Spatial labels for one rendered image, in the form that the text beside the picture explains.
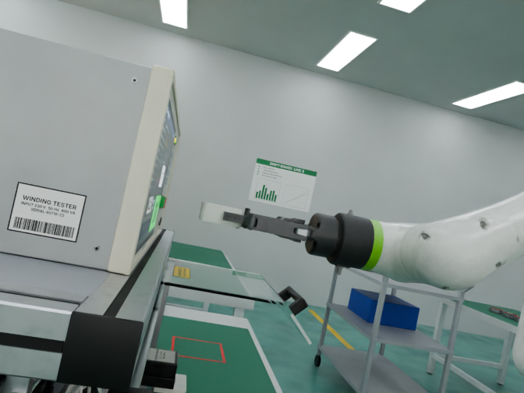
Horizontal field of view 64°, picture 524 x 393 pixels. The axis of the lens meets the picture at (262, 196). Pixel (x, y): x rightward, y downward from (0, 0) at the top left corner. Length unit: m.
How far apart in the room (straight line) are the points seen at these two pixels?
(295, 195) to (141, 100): 5.62
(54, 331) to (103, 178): 0.17
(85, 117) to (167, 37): 5.78
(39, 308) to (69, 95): 0.21
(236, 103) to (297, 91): 0.90
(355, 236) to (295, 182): 5.31
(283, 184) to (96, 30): 3.23
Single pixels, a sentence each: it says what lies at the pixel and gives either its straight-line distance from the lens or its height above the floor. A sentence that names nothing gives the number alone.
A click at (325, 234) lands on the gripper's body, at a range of 0.71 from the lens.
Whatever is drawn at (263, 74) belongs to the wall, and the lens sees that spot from 6.15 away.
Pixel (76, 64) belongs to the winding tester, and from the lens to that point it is 0.45.
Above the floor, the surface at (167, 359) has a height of 0.92.
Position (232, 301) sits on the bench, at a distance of 2.15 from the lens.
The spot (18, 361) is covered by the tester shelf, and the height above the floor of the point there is 1.08.
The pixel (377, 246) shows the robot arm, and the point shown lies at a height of 1.18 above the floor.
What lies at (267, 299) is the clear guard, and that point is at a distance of 0.69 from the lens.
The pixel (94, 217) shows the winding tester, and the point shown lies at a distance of 0.43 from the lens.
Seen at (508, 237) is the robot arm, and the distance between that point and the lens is 0.71.
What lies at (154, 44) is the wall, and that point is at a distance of 6.17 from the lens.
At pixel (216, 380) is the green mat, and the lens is 1.18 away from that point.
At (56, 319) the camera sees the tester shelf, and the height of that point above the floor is 1.11.
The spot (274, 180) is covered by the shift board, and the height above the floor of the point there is 1.64.
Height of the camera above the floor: 1.20
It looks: 2 degrees up
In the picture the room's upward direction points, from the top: 12 degrees clockwise
